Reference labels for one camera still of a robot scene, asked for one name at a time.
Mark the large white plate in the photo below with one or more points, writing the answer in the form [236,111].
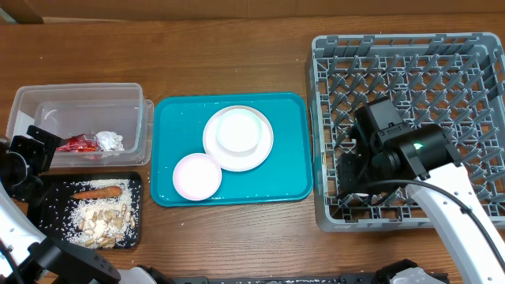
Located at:
[233,161]

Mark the red snack wrapper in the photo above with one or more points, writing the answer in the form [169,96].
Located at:
[80,143]

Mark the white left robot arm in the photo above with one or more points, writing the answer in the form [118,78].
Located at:
[26,253]

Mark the orange carrot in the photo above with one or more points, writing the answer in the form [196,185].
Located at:
[103,193]

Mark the teal plastic tray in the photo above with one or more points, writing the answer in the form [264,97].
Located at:
[285,175]

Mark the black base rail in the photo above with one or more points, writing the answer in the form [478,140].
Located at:
[403,271]

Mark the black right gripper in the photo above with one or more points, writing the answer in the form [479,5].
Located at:
[350,186]

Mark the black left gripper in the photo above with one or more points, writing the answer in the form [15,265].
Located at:
[40,155]

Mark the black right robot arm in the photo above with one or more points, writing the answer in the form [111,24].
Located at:
[431,171]

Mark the small white plate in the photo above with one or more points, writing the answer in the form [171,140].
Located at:
[238,130]

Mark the clear plastic bin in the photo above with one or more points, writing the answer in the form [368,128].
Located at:
[67,110]

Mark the aluminium foil ball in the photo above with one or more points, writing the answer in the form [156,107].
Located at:
[109,141]

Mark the rice and food scraps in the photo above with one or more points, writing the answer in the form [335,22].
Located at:
[102,217]

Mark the pink bowl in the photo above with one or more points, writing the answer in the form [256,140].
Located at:
[197,177]

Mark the black tray bin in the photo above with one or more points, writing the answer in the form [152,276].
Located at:
[55,209]

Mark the grey dish rack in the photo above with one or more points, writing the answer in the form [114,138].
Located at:
[454,80]

